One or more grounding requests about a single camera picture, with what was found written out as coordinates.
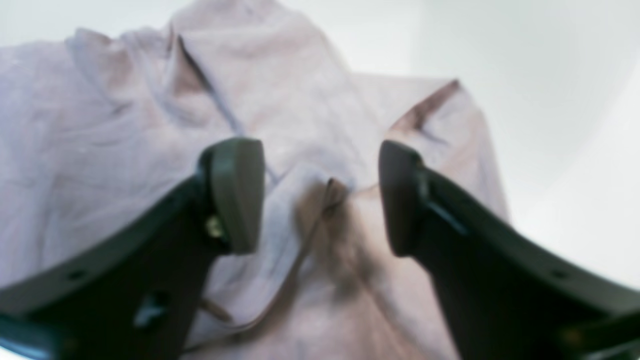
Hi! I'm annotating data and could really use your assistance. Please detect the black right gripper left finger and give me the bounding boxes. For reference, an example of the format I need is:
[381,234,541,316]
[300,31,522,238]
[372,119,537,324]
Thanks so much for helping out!
[1,137,266,360]

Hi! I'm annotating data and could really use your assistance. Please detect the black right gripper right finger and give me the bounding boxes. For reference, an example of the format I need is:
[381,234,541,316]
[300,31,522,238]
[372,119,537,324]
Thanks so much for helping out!
[378,140,640,360]

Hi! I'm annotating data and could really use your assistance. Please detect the pink t-shirt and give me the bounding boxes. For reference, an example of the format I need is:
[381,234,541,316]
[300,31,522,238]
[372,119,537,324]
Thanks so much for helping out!
[0,0,508,360]

